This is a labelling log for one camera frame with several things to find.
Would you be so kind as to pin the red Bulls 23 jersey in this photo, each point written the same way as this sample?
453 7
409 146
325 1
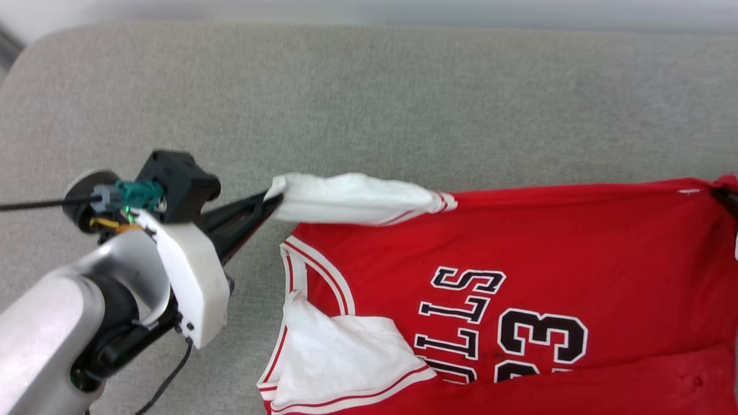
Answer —
576 248

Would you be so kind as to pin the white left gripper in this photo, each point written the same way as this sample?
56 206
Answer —
193 276

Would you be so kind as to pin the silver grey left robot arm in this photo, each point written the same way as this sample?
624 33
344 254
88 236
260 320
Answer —
40 323

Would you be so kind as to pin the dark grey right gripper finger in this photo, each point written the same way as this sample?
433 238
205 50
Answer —
727 202

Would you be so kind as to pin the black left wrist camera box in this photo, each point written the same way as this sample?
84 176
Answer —
179 178

